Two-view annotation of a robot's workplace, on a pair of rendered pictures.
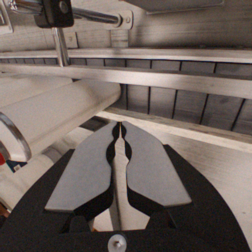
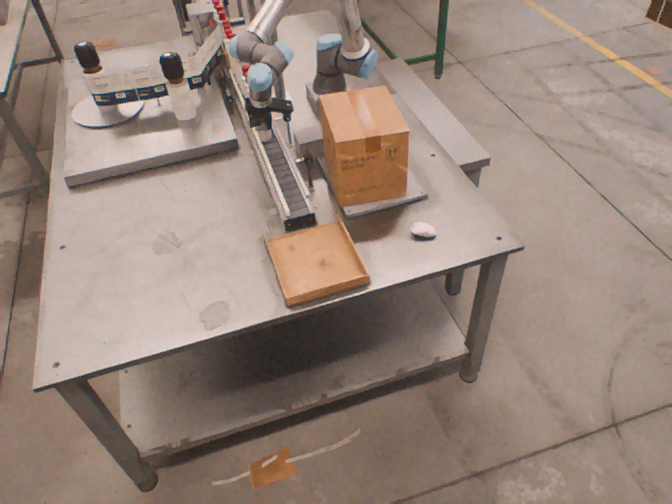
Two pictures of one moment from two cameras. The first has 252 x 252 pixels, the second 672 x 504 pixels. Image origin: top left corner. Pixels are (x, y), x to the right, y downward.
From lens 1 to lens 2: 1.99 m
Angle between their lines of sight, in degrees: 44
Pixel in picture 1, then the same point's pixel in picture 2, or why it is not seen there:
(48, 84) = not seen: hidden behind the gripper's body
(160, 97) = (269, 151)
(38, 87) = not seen: hidden behind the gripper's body
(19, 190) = (185, 93)
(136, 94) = (267, 146)
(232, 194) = (227, 199)
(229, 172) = (241, 192)
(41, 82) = not seen: hidden behind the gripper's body
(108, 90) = (267, 134)
